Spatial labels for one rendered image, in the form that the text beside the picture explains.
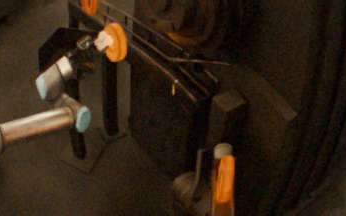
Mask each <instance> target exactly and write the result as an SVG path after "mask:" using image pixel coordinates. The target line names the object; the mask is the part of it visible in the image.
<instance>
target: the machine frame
mask: <svg viewBox="0 0 346 216"><path fill-rule="evenodd" d="M252 6H253V9H252V11H253V13H252V15H253V16H252V18H251V19H252V20H251V21H250V22H251V23H250V24H249V26H248V27H247V29H245V31H242V32H241V34H240V35H239V36H240V37H238V39H237V41H235V42H234V44H232V45H231V46H229V47H225V48H222V49H218V48H217V49H216V50H214V51H213V52H211V53H210V52H209V53H206V57H205V59H220V60H223V63H232V66H226V65H218V64H205V66H204V68H205V69H208V70H209V71H210V72H211V73H212V74H213V75H214V76H215V77H216V78H217V79H218V80H219V81H220V83H219V84H217V83H216V82H215V86H214V93H212V94H215V96H217V95H220V94H222V93H224V92H226V91H228V90H231V89H236V90H237V91H238V92H239V93H240V94H241V95H242V96H243V97H244V98H245V99H246V101H247V106H246V111H245V121H244V126H243V130H242V134H241V137H240V143H239V148H238V151H237V152H236V153H234V154H232V155H231V156H232V157H237V159H236V163H235V169H234V171H235V172H234V176H235V180H234V186H235V187H234V193H235V194H234V200H235V201H234V206H235V207H234V216H297V215H299V213H301V212H303V210H305V209H306V208H307V207H308V206H309V205H311V203H313V202H314V201H315V200H316V199H317V198H318V197H319V196H321V195H322V194H323V193H324V191H326V190H327V189H328V188H329V187H330V185H331V183H332V179H331V178H330V177H329V176H328V175H329V172H330V170H331V168H332V166H333V164H334V161H335V159H336V156H337V153H338V151H339V148H340V146H341V144H342V141H343V138H344V135H345V133H346V0H252ZM133 18H135V19H136V20H138V21H139V22H142V23H143V24H145V25H146V26H148V27H149V28H152V29H153V30H155V31H156V32H158V33H159V34H160V35H162V36H165V37H166V38H167V39H169V40H170V41H171V42H174V43H175V44H177V45H178V46H180V47H181V48H182V49H184V50H185V51H186V52H187V53H188V54H189V55H191V57H190V58H197V59H202V58H203V54H199V53H194V52H191V51H189V50H187V49H185V48H184V47H182V46H181V45H180V44H179V43H177V42H175V41H174V40H173V39H172V37H171V36H169V35H168V34H167V33H166V32H163V31H160V30H159V29H158V28H157V27H155V26H154V25H153V24H150V23H149V22H148V21H149V19H148V18H147V17H146V15H145V14H144V11H143V9H142V7H141V3H140V1H139V0H134V16H133ZM148 43H149V44H150V45H153V46H154V47H155V48H157V49H158V50H159V51H161V52H162V53H164V54H166V55H167V56H168V57H177V52H176V48H175V47H174V46H173V45H171V44H170V43H169V42H166V41H164V40H163V39H162V38H160V37H158V36H156V35H155V33H153V32H151V38H150V42H148ZM185 51H184V52H185ZM178 64H179V65H180V66H181V67H182V68H183V69H184V70H186V71H187V73H188V74H189V75H191V76H193V77H194V78H195V79H196V80H197V81H198V82H199V83H200V84H201V85H202V86H203V87H204V88H205V89H209V88H210V79H211V76H209V75H208V74H207V73H206V72H205V70H204V69H202V68H201V67H200V62H185V61H182V62H181V63H178ZM212 94H211V95H212ZM178 116H179V110H178V109H177V108H176V107H175V105H174V104H173V103H172V102H171V101H170V100H169V99H168V98H167V97H166V96H165V94H164V93H163V92H162V91H161V90H159V89H158V88H156V87H155V86H154V85H153V84H152V83H151V82H150V81H148V80H147V79H146V78H145V77H144V76H143V75H142V74H140V73H139V72H138V71H137V70H136V69H134V68H133V67H132V66H131V75H130V115H129V116H128V126H129V127H130V128H131V135H132V136H133V139H134V140H135V141H136V142H137V143H138V145H139V146H140V147H141V148H143V149H144V151H145V152H146V153H147V154H148V155H149V157H150V158H151V159H153V160H154V162H155V163H156V164H157V165H158V166H159V168H160V169H161V170H162V171H163V172H164V173H165V174H166V175H167V176H168V177H169V179H170V180H171V181H174V175H175V162H176V147H177V132H178Z"/></svg>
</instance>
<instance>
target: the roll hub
mask: <svg viewBox="0 0 346 216"><path fill-rule="evenodd" d="M139 1H140V3H141V7H142V9H143V11H144V14H145V15H146V17H147V18H148V19H149V18H150V17H152V18H153V20H154V23H152V24H153V25H154V26H155V27H157V28H158V29H159V30H160V31H163V32H166V33H172V32H175V31H178V30H184V29H186V28H187V27H190V26H191V24H192V23H193V22H194V20H195V14H196V7H197V5H196V3H195V0H181V2H182V4H180V5H179V6H178V4H176V0H139ZM170 23H172V24H173V25H174V26H175V29H174V30H170V29H169V26H168V25H169V24H170Z"/></svg>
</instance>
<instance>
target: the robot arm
mask: <svg viewBox="0 0 346 216"><path fill-rule="evenodd" d="M85 37H86V39H84V40H83V38H85ZM83 38H82V39H80V40H79V41H77V42H76V43H77V45H78V48H76V49H75V50H73V52H71V53H70V52H69V51H68V52H67V53H66V55H67V57H63V58H62V59H61V60H59V61H58V62H57V63H56V64H54V65H53V66H51V67H50V68H49V69H48V70H46V72H44V73H43V74H42V75H41V76H40V77H39V78H37V80H36V84H37V87H38V91H39V93H40V95H41V98H42V100H46V103H47V105H48V107H49V111H45V112H42V113H39V114H37V115H31V116H29V117H26V118H21V119H19V120H14V121H12V122H7V123H5V124H1V125H0V155H1V154H3V153H4V150H5V148H8V147H12V146H16V145H19V144H23V143H27V142H28V141H29V142H30V141H33V140H37V139H41V138H43V137H47V136H49V135H54V134H56V133H61V132H64V131H66V130H68V131H70V130H73V129H76V130H77V131H78V132H83V131H85V130H86V129H87V128H88V125H89V123H90V119H91V112H90V110H89V109H87V107H86V106H83V105H82V104H80V103H79V102H77V101H75V100H74V99H72V98H71V97H69V96H68V95H67V94H66V95H65V94H64V93H63V90H62V89H61V85H62V84H63V83H64V82H66V81H67V80H68V79H69V78H70V77H72V75H73V72H75V71H76V68H77V69H81V70H83V71H85V72H88V73H89V74H92V75H93V74H94V73H95V71H96V70H97V69H96V68H95V66H94V65H93V64H92V63H89V62H91V61H93V60H96V59H97V58H99V57H100V56H102V55H103V54H104V53H105V52H106V51H107V50H108V49H109V48H110V46H111V44H112V43H113V42H114V39H113V38H112V37H111V36H108V35H107V34H106V33H105V31H102V32H100V33H99V36H98V39H96V40H95V41H94V42H92V40H91V38H90V36H88V34H87V35H86V36H84V37H83ZM81 40H82V41H81ZM80 41H81V42H80ZM96 48H97V49H98V50H96ZM75 67H76V68H75Z"/></svg>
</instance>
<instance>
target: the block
mask: <svg viewBox="0 0 346 216"><path fill-rule="evenodd" d="M246 106H247V101H246V99H245V98H244V97H243V96H242V95H241V94H240V93H239V92H238V91H237V90H236V89H231V90H228V91H226V92H224V93H222V94H220V95H217V96H215V97H213V99H212V102H211V110H210V119H209V128H208V137H207V145H206V148H209V147H212V153H208V154H209V155H210V156H211V157H212V158H213V159H214V158H215V156H214V148H215V147H216V146H217V145H218V144H221V143H226V144H229V145H230V146H231V147H232V154H234V153H236V152H237V151H238V148H239V143H240V137H241V134H242V130H243V126H244V121H245V111H246Z"/></svg>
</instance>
